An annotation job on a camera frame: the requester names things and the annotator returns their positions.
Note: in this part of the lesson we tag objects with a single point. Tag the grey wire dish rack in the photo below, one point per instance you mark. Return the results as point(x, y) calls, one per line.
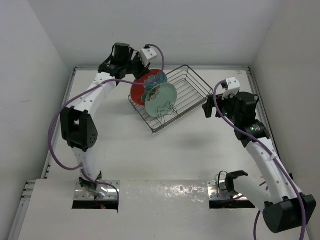
point(192, 91)

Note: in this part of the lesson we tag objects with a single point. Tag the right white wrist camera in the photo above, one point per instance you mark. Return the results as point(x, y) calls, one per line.
point(232, 87)

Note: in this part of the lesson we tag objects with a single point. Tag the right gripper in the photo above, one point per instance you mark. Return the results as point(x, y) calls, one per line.
point(208, 107)

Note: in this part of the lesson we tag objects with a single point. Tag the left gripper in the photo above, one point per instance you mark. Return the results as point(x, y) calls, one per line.
point(144, 70)

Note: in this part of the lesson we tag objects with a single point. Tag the green flower plate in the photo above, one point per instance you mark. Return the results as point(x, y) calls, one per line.
point(161, 100)

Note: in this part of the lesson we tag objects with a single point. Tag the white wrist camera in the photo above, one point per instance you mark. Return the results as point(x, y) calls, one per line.
point(232, 87)
point(147, 54)

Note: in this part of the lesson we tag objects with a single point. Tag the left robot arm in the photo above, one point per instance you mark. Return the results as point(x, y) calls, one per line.
point(77, 119)

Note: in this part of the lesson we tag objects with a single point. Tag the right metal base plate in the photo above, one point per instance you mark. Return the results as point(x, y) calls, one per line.
point(216, 192)

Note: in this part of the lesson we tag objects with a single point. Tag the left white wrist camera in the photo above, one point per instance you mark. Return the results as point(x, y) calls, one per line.
point(147, 54)

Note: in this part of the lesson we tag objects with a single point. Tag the metal base plate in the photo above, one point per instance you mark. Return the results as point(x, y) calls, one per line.
point(216, 192)
point(101, 192)

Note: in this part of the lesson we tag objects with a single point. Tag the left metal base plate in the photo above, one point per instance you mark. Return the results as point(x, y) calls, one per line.
point(101, 192)

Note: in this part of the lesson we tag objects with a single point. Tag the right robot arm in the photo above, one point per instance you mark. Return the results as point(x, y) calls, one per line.
point(283, 205)

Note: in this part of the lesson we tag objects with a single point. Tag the red and teal plate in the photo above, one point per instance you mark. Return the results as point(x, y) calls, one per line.
point(139, 93)

